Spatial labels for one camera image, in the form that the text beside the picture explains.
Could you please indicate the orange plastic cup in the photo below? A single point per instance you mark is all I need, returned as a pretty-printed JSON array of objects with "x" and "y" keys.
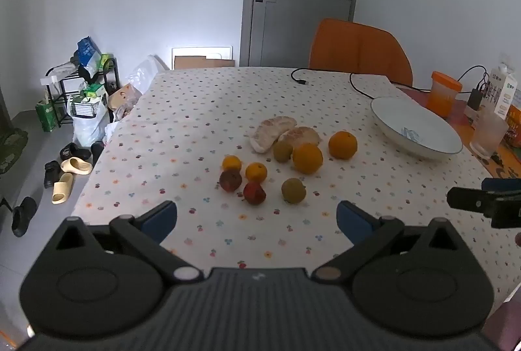
[{"x": 443, "y": 94}]

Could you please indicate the green patterned cushion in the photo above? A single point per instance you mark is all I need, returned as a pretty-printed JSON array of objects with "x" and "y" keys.
[{"x": 11, "y": 149}]

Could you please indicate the large orange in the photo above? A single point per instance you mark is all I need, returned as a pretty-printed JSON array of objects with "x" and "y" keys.
[
  {"x": 343, "y": 145},
  {"x": 308, "y": 159}
]

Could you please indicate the beige slipper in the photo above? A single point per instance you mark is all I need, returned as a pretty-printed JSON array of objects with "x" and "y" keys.
[
  {"x": 76, "y": 166},
  {"x": 63, "y": 189}
]

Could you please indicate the green carton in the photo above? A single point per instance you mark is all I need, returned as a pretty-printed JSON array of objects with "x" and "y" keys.
[{"x": 45, "y": 115}]

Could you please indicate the brown paper bag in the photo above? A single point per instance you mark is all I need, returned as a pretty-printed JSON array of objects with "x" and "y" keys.
[{"x": 124, "y": 98}]

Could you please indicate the peeled pomelo segment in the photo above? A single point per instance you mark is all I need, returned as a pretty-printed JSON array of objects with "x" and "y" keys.
[
  {"x": 264, "y": 133},
  {"x": 303, "y": 134}
]

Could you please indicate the clear plastic bag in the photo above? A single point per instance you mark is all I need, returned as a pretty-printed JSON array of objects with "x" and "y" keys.
[{"x": 146, "y": 74}]

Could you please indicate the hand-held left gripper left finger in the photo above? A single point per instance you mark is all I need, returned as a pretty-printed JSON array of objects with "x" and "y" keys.
[{"x": 159, "y": 220}]

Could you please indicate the white board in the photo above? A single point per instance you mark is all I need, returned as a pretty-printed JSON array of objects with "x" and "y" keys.
[{"x": 199, "y": 50}]

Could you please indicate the orange chair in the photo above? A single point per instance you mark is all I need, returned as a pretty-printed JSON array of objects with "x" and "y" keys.
[{"x": 358, "y": 50}]

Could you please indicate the black charger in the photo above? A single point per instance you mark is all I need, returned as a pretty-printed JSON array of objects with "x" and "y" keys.
[{"x": 475, "y": 99}]

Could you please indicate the frosted drinking glass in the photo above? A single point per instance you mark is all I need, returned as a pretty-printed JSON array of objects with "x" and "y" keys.
[{"x": 488, "y": 133}]

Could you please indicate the green round fruit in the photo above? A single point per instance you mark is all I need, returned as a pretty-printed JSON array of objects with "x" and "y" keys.
[
  {"x": 282, "y": 151},
  {"x": 293, "y": 190}
]

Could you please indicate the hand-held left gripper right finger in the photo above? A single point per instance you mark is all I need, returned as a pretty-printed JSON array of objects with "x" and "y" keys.
[{"x": 353, "y": 221}]

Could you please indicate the black shoe rack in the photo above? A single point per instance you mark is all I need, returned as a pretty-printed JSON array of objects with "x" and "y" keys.
[{"x": 114, "y": 78}]

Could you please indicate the red patterned table mat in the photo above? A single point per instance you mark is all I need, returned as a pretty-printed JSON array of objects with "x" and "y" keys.
[{"x": 464, "y": 123}]

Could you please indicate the small white box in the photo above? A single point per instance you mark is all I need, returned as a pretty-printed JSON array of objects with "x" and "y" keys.
[{"x": 47, "y": 81}]

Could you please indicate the blue and white bag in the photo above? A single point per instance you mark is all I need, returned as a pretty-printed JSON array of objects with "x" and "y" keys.
[{"x": 88, "y": 52}]

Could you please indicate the green and white box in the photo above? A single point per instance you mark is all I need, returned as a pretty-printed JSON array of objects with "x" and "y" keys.
[{"x": 94, "y": 91}]

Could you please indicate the cardboard sheet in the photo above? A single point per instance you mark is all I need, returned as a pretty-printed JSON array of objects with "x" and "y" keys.
[{"x": 191, "y": 63}]

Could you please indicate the white bowl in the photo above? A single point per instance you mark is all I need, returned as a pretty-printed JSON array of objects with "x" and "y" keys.
[{"x": 415, "y": 119}]

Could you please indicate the white milk carton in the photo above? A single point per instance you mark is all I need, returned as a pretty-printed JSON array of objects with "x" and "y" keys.
[{"x": 502, "y": 90}]

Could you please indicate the red round fruit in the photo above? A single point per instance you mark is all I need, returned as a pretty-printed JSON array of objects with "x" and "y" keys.
[
  {"x": 254, "y": 194},
  {"x": 230, "y": 181}
]

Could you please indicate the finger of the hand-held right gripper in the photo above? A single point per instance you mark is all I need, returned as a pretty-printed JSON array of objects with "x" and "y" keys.
[
  {"x": 472, "y": 200},
  {"x": 502, "y": 185}
]

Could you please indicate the white plastic bag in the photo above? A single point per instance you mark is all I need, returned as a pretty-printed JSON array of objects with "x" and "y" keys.
[{"x": 89, "y": 127}]

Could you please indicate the small orange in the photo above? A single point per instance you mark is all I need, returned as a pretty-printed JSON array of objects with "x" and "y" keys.
[
  {"x": 256, "y": 172},
  {"x": 232, "y": 163}
]

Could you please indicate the black slipper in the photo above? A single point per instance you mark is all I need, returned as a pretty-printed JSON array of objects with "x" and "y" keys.
[
  {"x": 74, "y": 151},
  {"x": 97, "y": 152},
  {"x": 23, "y": 216},
  {"x": 52, "y": 174}
]

